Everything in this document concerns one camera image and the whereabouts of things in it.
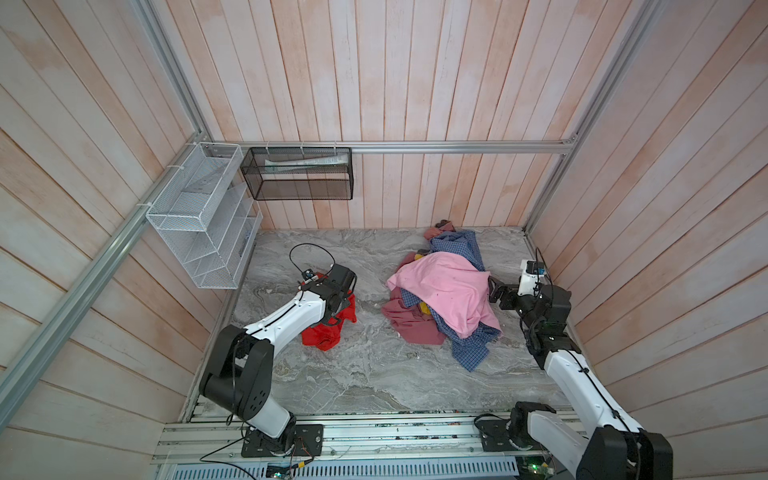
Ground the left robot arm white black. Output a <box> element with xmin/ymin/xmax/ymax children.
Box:
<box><xmin>199</xmin><ymin>264</ymin><xmax>357</xmax><ymax>439</ymax></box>

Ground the aluminium mounting rail front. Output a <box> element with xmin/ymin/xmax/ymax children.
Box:
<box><xmin>151</xmin><ymin>411</ymin><xmax>601</xmax><ymax>464</ymax></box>

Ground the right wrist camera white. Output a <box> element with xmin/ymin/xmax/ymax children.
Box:
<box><xmin>518</xmin><ymin>260</ymin><xmax>547</xmax><ymax>296</ymax></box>

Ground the white wire mesh shelf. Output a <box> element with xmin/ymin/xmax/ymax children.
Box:
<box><xmin>146</xmin><ymin>142</ymin><xmax>263</xmax><ymax>290</ymax></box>

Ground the white slotted cable duct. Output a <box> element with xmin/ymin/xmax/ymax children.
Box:
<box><xmin>165</xmin><ymin>456</ymin><xmax>520</xmax><ymax>479</ymax></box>

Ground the pink cloth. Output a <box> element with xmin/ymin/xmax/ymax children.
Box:
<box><xmin>387</xmin><ymin>252</ymin><xmax>501</xmax><ymax>339</ymax></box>

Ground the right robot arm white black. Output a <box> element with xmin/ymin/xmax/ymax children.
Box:
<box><xmin>488</xmin><ymin>276</ymin><xmax>674</xmax><ymax>479</ymax></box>

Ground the blue checkered cloth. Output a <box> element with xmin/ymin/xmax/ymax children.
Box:
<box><xmin>400</xmin><ymin>230</ymin><xmax>502</xmax><ymax>372</ymax></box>

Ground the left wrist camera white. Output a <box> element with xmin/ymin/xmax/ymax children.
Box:
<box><xmin>301</xmin><ymin>269</ymin><xmax>319</xmax><ymax>286</ymax></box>

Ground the aluminium frame rail left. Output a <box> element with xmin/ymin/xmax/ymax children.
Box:
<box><xmin>1</xmin><ymin>131</ymin><xmax>221</xmax><ymax>437</ymax></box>

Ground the aluminium frame rail back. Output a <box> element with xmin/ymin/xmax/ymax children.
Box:
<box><xmin>231</xmin><ymin>140</ymin><xmax>575</xmax><ymax>154</ymax></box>

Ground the black wire mesh basket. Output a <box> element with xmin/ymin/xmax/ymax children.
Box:
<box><xmin>240</xmin><ymin>146</ymin><xmax>355</xmax><ymax>201</ymax></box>

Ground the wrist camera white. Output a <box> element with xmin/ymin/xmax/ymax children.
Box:
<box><xmin>301</xmin><ymin>269</ymin><xmax>319</xmax><ymax>286</ymax></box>
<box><xmin>518</xmin><ymin>260</ymin><xmax>547</xmax><ymax>296</ymax></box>

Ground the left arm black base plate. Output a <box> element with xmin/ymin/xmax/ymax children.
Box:
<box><xmin>241</xmin><ymin>424</ymin><xmax>324</xmax><ymax>458</ymax></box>

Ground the maroon cloth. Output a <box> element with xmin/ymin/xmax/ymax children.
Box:
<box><xmin>381</xmin><ymin>287</ymin><xmax>446</xmax><ymax>346</ymax></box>

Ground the aluminium frame rail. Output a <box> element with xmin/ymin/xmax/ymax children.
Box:
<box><xmin>231</xmin><ymin>140</ymin><xmax>575</xmax><ymax>154</ymax></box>
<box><xmin>1</xmin><ymin>131</ymin><xmax>221</xmax><ymax>437</ymax></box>

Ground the dusty red cloth at wall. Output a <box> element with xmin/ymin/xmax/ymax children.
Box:
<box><xmin>424</xmin><ymin>220</ymin><xmax>456</xmax><ymax>241</ymax></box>

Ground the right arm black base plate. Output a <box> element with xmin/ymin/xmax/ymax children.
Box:
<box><xmin>473</xmin><ymin>414</ymin><xmax>534</xmax><ymax>452</ymax></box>

